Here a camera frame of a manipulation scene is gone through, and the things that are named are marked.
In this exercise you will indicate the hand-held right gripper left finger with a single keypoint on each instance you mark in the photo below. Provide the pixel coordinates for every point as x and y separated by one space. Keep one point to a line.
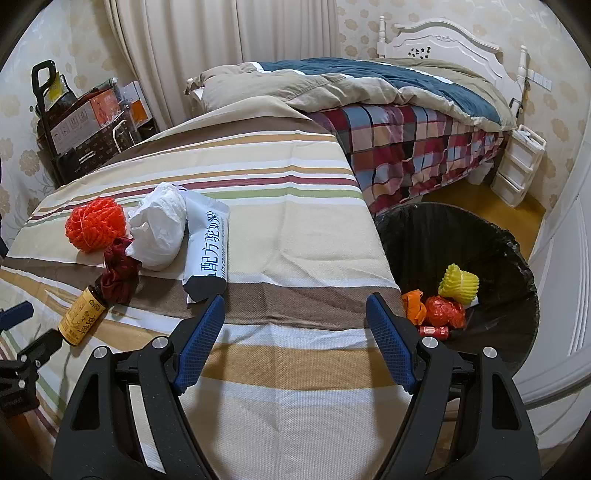
203 341

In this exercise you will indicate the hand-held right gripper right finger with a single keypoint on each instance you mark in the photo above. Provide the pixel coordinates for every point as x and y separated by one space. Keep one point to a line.
392 341

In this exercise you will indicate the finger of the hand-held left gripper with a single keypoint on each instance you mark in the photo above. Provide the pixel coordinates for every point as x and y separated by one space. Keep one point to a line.
44 346
16 314

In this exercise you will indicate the orange wrapper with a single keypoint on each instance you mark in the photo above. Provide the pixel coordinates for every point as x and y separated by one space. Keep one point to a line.
413 307

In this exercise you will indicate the red can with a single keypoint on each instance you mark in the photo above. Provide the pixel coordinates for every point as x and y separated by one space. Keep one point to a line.
434 332

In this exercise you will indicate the brown bottle with yellow label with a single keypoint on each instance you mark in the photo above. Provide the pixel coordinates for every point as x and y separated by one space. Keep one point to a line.
81 318

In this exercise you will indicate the red plastic wrapper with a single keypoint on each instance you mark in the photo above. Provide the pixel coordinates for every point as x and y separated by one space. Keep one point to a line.
444 313

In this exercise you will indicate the yellow foam fruit net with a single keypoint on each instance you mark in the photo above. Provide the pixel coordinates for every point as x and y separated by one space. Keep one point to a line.
457 284

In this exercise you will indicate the white carton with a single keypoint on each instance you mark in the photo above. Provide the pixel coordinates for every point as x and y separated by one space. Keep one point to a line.
207 249

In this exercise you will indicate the dark red scrunchie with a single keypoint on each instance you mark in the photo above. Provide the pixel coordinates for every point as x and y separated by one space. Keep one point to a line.
121 272

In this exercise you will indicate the red foam fruit net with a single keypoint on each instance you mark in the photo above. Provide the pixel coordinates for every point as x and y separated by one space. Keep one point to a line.
97 226

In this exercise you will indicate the black trash bin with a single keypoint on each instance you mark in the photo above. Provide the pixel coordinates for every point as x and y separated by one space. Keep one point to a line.
461 240

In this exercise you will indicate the white plastic bag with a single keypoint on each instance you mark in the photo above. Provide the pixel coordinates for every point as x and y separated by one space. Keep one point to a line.
159 226

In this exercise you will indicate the striped tablecloth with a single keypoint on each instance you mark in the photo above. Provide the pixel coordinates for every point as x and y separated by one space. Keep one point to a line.
277 277

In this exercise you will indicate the brown patterned bag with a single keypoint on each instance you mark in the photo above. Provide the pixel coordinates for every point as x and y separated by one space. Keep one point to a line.
97 154

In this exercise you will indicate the plaid bedsheet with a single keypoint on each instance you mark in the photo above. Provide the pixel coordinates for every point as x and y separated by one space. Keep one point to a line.
406 157

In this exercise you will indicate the white door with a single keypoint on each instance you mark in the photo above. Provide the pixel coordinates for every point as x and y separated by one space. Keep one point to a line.
563 254

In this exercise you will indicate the brown cardboard box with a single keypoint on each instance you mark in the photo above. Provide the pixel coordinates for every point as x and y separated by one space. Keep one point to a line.
78 122

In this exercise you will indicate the black hand trolley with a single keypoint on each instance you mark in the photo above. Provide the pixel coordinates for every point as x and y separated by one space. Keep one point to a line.
39 106

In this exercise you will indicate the white plastic drawer unit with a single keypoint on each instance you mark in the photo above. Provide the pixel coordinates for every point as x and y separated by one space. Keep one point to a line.
517 166

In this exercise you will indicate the orange and white box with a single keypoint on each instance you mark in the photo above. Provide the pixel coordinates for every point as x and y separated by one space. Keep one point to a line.
138 108

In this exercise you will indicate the blue and beige duvet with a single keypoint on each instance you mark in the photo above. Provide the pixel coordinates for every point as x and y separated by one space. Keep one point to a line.
369 83

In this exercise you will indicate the cream curtain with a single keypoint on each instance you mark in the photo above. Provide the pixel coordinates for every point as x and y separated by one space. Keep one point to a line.
221 46

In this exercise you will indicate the white bed headboard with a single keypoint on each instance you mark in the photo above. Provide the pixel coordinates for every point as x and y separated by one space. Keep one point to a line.
461 46

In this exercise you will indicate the white wall switch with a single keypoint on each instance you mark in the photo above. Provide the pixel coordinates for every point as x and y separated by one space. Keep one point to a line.
541 80

